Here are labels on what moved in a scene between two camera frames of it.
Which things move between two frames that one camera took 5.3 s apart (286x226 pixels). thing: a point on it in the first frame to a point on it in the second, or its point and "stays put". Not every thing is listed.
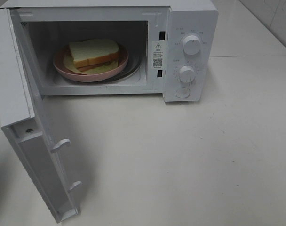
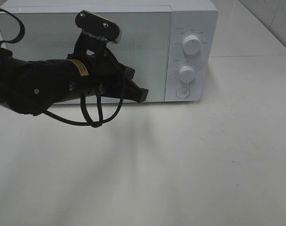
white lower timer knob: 187,74 stays put
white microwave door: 24,119 to 145,44
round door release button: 182,92 stays put
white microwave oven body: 170,48 stays put
